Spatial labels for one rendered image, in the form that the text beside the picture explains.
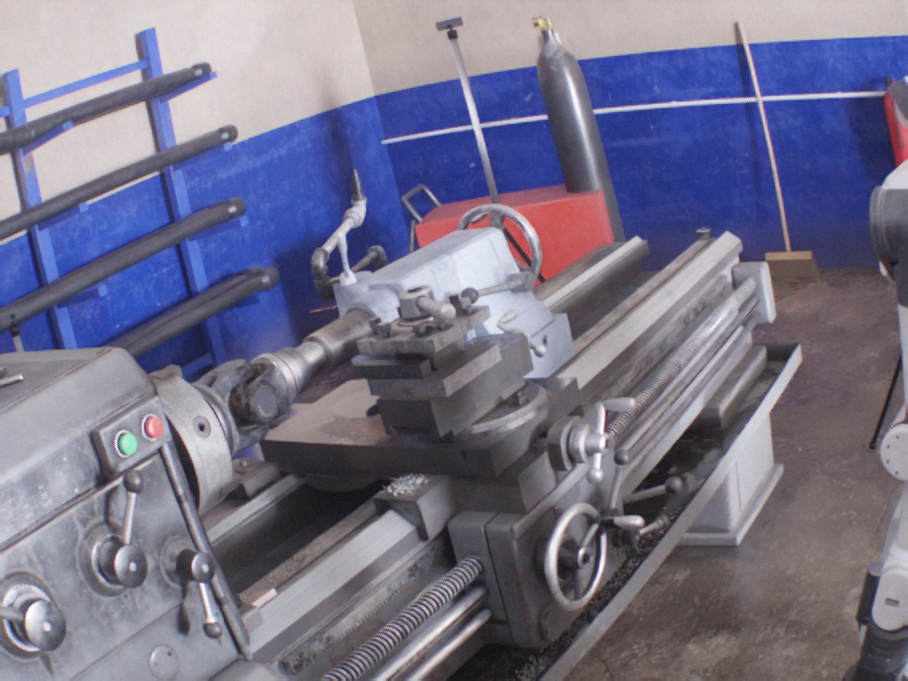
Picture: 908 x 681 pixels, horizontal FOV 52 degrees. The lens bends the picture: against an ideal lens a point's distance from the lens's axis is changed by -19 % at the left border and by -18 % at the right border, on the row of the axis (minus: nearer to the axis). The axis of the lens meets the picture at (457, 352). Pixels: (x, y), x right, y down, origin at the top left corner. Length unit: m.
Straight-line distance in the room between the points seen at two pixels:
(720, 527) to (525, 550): 1.43
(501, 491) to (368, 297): 0.50
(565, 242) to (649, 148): 1.49
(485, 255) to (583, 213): 2.49
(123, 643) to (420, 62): 5.78
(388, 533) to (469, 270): 0.68
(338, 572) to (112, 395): 0.57
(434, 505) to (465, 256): 0.62
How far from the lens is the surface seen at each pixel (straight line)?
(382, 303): 2.18
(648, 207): 6.34
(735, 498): 3.28
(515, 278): 2.43
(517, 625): 2.02
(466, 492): 1.98
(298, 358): 2.01
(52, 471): 1.36
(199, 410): 1.74
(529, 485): 1.93
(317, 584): 1.78
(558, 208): 4.89
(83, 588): 1.39
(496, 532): 1.92
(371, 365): 1.94
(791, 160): 5.94
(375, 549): 1.87
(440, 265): 2.29
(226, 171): 6.08
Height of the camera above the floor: 1.62
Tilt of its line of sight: 16 degrees down
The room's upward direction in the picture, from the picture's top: 14 degrees counter-clockwise
